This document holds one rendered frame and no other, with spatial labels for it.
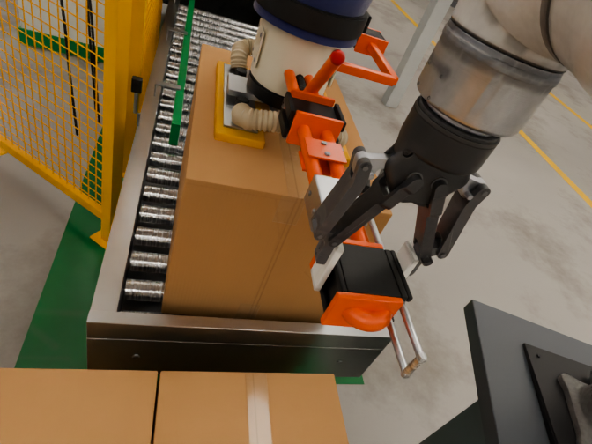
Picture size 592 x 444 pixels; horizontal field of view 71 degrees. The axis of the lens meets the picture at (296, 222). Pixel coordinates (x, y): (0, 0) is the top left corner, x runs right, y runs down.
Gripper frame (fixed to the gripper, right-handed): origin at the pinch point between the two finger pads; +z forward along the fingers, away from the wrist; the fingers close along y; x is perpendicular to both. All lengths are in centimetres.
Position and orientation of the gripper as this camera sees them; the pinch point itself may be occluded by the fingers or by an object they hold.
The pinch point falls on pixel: (359, 270)
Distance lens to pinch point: 47.2
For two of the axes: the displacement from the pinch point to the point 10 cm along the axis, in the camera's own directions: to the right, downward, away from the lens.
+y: -9.5, -1.6, -2.9
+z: -3.1, 7.1, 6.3
